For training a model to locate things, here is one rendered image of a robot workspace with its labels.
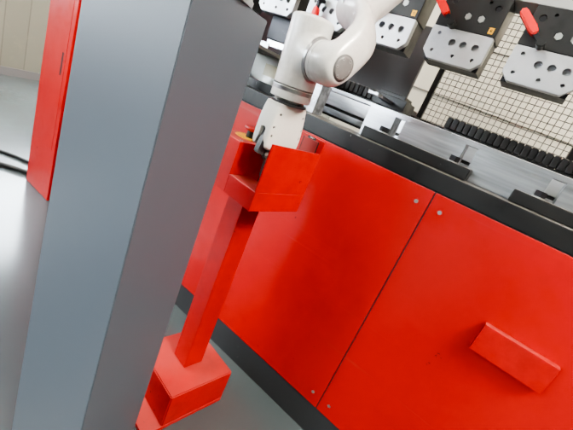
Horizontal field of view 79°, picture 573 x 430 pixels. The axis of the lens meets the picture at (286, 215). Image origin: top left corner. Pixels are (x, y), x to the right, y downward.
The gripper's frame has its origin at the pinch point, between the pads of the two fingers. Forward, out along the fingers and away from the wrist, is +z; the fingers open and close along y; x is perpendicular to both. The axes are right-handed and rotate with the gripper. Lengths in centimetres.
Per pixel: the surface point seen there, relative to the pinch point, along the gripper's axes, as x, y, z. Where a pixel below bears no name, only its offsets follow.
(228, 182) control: -4.1, 6.8, 4.8
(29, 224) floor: -105, 23, 72
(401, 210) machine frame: 20.8, -28.2, 1.1
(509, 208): 41, -32, -10
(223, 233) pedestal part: -5.2, 3.0, 19.3
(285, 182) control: 4.9, -1.3, 0.6
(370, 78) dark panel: -41, -87, -28
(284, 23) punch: -47, -35, -34
